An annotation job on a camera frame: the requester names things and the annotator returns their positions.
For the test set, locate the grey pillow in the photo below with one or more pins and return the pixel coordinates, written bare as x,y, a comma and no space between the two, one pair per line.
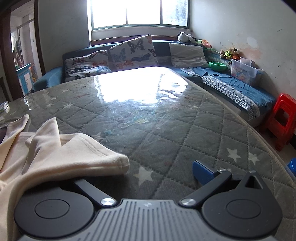
187,55

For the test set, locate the brown wooden door frame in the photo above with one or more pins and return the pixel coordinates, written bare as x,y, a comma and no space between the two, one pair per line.
7,64

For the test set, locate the window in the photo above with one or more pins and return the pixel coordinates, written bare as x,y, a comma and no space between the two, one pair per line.
138,11

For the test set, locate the blue sofa blanket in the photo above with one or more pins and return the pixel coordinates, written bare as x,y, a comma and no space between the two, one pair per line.
231,85

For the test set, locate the red plastic stool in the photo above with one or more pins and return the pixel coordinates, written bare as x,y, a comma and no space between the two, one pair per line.
284,99

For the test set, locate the green packet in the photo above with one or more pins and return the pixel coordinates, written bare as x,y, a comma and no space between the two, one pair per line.
3,107

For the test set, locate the large butterfly print pillow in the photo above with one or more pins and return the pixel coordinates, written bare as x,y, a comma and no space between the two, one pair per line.
131,52

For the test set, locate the cream shirt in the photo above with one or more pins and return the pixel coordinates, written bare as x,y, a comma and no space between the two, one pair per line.
46,157

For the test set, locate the light blue cabinet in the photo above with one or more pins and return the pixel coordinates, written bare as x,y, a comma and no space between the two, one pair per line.
24,78

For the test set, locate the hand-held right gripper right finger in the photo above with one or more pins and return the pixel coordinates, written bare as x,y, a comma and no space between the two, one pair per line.
203,172

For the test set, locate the brown plush toy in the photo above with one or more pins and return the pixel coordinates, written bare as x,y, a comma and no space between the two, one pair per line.
225,54

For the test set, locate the blue plastic container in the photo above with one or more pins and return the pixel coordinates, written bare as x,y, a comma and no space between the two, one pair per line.
292,166

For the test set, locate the green orange plush toy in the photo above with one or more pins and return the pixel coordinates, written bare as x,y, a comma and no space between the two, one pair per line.
204,44

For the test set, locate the green bowl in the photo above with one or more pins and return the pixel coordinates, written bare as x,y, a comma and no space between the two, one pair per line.
217,66

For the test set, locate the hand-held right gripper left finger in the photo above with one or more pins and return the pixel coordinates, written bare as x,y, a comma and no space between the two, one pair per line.
92,190

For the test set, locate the panda plush toy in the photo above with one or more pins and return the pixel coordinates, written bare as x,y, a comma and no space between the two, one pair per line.
185,36

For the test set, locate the brown plush bear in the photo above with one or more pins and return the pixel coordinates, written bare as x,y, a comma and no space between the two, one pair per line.
234,53

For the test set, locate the clear plastic storage box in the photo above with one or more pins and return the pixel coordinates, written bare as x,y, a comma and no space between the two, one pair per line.
242,71

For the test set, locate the blue sofa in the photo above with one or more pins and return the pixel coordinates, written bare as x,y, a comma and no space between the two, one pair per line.
161,49

